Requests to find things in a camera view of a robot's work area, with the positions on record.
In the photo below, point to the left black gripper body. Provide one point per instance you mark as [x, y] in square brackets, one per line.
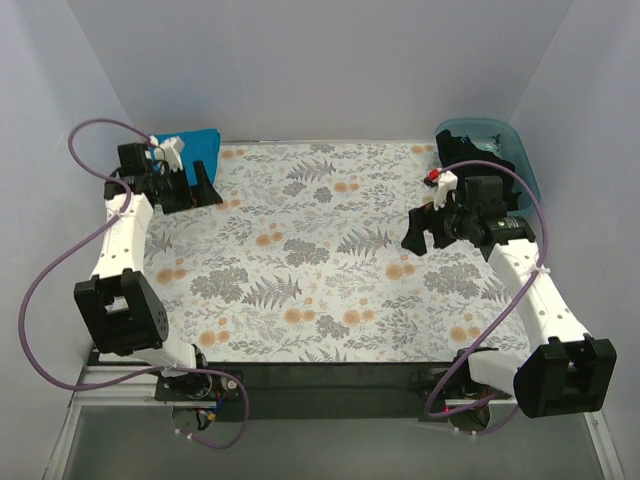
[185, 191]

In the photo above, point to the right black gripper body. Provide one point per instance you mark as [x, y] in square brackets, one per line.
[432, 226]

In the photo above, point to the blue t shirt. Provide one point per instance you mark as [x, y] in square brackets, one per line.
[199, 145]

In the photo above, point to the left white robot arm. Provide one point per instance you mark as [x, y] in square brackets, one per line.
[119, 306]

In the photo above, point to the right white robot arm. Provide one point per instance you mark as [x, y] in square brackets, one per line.
[568, 370]

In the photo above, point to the black t shirt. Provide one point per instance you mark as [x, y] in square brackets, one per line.
[454, 150]

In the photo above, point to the teal plastic bin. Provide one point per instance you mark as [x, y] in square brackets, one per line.
[501, 139]

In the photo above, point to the floral table mat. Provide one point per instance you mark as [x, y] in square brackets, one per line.
[302, 261]

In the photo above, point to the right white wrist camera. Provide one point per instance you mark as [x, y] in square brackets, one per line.
[443, 182]

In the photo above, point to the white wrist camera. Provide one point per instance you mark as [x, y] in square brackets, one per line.
[165, 155]
[443, 182]

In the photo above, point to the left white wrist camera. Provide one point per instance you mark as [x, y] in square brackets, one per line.
[165, 155]

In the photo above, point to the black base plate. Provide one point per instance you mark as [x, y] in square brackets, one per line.
[304, 391]

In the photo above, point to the aluminium frame rail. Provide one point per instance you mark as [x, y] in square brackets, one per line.
[124, 433]

